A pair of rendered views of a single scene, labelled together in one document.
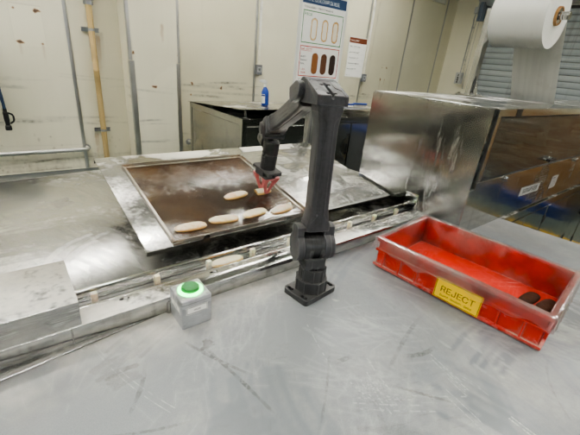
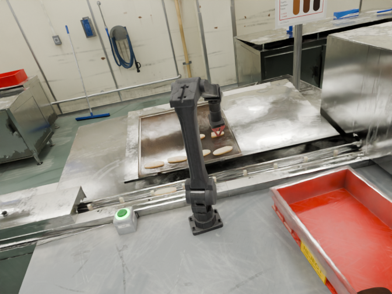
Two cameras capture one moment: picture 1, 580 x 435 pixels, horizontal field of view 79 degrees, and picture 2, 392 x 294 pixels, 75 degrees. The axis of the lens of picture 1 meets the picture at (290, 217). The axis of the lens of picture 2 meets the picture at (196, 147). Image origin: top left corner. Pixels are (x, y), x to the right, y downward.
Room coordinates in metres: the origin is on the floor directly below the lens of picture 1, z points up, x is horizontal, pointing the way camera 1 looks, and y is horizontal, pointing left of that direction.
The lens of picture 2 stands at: (0.27, -0.51, 1.59)
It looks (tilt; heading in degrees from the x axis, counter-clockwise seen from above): 32 degrees down; 38
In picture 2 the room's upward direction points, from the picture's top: 11 degrees counter-clockwise
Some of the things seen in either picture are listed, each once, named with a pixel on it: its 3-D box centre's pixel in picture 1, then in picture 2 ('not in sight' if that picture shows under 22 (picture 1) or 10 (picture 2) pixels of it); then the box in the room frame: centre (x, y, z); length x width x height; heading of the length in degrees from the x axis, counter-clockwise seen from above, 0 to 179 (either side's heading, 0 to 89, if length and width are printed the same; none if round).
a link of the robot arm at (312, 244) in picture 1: (309, 249); (200, 196); (0.81, -0.06, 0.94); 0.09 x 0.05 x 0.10; 20
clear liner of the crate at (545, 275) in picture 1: (470, 267); (354, 232); (0.91, -0.55, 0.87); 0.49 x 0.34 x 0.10; 45
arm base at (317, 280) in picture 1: (311, 278); (203, 215); (0.79, -0.07, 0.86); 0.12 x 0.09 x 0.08; 136
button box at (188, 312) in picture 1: (190, 308); (126, 223); (0.65, 0.21, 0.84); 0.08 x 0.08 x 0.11; 40
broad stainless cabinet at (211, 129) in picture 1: (293, 150); (321, 65); (3.77, 0.04, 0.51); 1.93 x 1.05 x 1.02; 130
